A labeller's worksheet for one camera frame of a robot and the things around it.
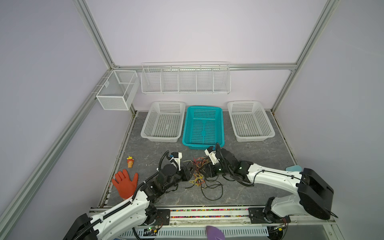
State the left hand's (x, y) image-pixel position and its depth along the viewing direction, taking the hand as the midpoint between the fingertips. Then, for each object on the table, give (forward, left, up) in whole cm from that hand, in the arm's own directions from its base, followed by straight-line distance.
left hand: (195, 169), depth 77 cm
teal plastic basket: (+38, -8, -14) cm, 41 cm away
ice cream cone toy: (+12, +40, -11) cm, 43 cm away
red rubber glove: (-2, +40, -13) cm, 42 cm away
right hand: (0, -3, -3) cm, 4 cm away
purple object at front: (-27, -7, -13) cm, 31 cm away
